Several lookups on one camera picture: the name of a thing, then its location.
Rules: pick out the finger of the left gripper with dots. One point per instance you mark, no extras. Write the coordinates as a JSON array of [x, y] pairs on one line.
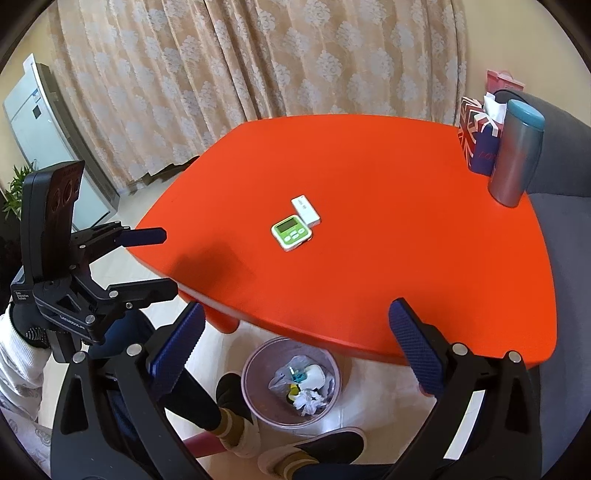
[[139, 294], [91, 244]]

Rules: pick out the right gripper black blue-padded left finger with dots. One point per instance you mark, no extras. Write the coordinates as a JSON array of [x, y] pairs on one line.
[[86, 438]]

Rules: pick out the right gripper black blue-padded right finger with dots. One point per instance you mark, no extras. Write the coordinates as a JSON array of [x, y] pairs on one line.
[[485, 423]]

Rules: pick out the blue plastic cube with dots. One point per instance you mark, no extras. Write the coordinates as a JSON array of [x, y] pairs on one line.
[[297, 376]]

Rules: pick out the white tissue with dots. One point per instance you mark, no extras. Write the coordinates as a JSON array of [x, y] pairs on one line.
[[309, 402]]

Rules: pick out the clear plastic lidded container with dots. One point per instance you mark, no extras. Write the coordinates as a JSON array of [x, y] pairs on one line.
[[293, 391]]

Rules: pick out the white sleeved left forearm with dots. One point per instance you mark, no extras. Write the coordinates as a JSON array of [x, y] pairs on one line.
[[22, 366]]

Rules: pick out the white round trash item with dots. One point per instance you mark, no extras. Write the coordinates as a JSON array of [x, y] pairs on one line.
[[316, 378]]

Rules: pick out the pink mesh trash bin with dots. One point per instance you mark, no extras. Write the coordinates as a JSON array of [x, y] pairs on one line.
[[259, 370]]

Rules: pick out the clear plastic trash bag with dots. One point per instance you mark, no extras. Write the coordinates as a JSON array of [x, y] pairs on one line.
[[281, 380]]

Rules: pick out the black gloved left hand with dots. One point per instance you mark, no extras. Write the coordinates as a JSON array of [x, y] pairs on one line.
[[30, 324]]

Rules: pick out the green potted plant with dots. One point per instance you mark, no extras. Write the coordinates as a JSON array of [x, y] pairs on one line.
[[14, 193]]

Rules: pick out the red stool leg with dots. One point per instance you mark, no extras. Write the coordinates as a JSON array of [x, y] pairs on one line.
[[203, 444]]

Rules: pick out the white standing air conditioner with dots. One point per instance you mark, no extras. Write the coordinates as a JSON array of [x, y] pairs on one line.
[[46, 134]]

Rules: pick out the left slippered foot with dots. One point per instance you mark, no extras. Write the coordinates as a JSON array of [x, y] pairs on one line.
[[239, 430]]

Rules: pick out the slippered foot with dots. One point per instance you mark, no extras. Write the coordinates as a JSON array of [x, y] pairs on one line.
[[336, 448], [239, 430]]

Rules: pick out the right slippered foot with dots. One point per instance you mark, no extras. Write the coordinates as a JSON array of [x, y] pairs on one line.
[[336, 448]]

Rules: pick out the green digital timer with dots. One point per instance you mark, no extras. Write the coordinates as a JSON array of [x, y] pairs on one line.
[[291, 232]]

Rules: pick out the beige patterned curtain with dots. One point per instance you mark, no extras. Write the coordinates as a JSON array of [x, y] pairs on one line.
[[155, 83]]

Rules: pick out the white rectangular device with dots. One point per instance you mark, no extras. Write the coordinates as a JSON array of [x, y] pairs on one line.
[[305, 211]]

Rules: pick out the red low table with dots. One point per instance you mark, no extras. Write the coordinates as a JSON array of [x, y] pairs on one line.
[[402, 216]]

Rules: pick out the grey sofa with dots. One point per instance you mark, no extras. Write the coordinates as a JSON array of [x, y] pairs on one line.
[[560, 193]]

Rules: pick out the grey teal-lidded thermos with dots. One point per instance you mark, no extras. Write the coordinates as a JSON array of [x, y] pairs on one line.
[[519, 153]]

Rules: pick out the union jack tissue box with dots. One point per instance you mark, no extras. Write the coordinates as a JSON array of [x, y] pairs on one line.
[[480, 131]]

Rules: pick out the pink bag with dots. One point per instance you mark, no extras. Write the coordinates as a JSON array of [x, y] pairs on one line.
[[497, 80]]

